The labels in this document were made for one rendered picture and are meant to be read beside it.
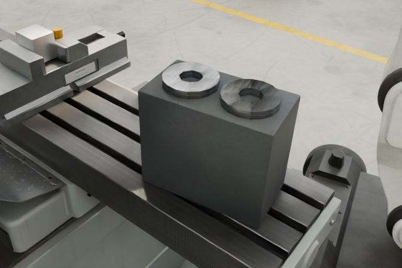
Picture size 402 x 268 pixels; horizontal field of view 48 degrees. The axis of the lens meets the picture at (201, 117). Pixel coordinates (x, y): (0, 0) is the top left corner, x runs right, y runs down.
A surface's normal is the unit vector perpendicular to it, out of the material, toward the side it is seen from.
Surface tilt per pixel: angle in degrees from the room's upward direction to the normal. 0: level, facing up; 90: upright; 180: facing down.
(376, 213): 0
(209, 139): 90
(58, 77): 90
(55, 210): 90
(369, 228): 0
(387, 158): 115
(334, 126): 0
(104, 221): 90
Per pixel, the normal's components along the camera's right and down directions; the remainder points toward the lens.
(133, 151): 0.04, -0.81
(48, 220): 0.79, 0.38
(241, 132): -0.47, 0.50
